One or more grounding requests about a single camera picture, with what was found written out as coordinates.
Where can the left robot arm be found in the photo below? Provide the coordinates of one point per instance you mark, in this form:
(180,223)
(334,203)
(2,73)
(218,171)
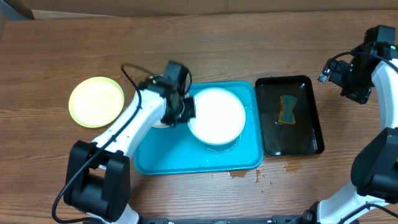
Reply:
(98,173)

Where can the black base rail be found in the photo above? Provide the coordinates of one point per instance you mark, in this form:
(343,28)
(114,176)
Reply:
(278,219)

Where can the yellow round plate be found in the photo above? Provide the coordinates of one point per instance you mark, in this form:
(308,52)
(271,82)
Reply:
(96,102)

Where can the black water tray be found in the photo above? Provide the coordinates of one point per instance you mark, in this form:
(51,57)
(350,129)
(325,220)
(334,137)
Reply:
(305,136)

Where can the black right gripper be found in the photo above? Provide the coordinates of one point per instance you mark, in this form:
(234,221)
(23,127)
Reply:
(337,72)

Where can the blue plastic tray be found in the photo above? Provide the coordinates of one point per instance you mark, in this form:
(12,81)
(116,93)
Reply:
(175,150)

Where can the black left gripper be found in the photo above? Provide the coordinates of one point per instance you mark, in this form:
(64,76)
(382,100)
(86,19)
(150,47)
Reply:
(191,112)

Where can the white plate with red stain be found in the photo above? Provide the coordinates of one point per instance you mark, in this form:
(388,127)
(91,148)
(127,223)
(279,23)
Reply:
(159,124)

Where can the green yellow sponge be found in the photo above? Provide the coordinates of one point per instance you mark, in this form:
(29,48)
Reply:
(287,105)

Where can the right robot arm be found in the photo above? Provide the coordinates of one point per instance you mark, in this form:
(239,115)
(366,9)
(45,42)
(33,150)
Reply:
(373,181)

